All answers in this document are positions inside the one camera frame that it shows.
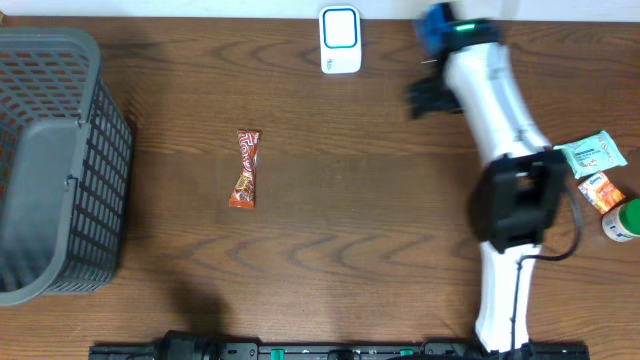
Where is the red chocolate bar wrapper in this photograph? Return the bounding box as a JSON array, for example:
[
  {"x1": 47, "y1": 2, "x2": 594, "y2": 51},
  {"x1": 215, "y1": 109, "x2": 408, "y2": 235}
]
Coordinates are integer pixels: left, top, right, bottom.
[{"x1": 229, "y1": 129, "x2": 262, "y2": 209}]

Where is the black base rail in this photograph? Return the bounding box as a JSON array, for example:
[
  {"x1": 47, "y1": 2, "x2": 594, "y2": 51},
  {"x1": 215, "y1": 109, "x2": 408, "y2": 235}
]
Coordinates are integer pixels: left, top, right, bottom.
[{"x1": 88, "y1": 331, "x2": 590, "y2": 360}]

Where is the teal toilet tissue pack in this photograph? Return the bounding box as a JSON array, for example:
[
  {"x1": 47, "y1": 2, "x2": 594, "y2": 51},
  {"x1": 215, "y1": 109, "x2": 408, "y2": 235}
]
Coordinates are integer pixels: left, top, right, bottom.
[{"x1": 553, "y1": 131, "x2": 628, "y2": 179}]

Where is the green lid jar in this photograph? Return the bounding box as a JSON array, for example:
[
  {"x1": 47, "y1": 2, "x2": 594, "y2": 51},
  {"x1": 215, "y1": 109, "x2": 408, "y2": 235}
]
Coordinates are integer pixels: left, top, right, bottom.
[{"x1": 602, "y1": 198, "x2": 640, "y2": 242}]

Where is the small orange snack box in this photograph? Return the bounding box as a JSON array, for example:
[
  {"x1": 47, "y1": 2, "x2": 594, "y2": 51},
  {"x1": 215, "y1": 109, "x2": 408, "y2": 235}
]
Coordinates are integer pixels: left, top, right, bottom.
[{"x1": 578, "y1": 172, "x2": 625, "y2": 214}]

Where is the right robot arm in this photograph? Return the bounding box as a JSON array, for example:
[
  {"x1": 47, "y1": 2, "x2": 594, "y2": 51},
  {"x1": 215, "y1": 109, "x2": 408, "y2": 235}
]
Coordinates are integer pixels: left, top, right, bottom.
[{"x1": 408, "y1": 2, "x2": 569, "y2": 359}]

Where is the grey plastic mesh basket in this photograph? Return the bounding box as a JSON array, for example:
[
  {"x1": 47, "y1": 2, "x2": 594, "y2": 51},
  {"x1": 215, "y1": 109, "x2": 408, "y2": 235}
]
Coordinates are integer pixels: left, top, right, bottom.
[{"x1": 1, "y1": 27, "x2": 134, "y2": 306}]

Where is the right black cable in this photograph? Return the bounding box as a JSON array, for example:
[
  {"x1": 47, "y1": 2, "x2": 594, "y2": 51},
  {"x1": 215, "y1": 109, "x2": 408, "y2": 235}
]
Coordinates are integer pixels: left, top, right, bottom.
[{"x1": 507, "y1": 184, "x2": 585, "y2": 356}]

